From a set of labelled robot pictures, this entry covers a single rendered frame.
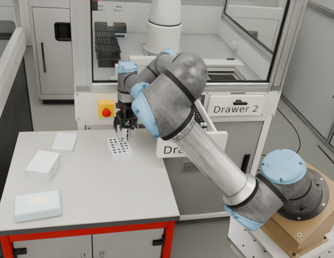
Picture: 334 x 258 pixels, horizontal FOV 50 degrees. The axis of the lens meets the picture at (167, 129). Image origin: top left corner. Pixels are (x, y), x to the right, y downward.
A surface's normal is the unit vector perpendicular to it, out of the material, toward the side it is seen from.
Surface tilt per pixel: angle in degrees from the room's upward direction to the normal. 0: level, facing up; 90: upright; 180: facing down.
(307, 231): 40
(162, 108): 65
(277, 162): 33
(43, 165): 0
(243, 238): 0
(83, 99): 90
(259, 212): 69
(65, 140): 0
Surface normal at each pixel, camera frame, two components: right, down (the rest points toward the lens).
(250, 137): 0.19, 0.54
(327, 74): -0.98, 0.02
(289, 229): -0.48, -0.51
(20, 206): 0.09, -0.84
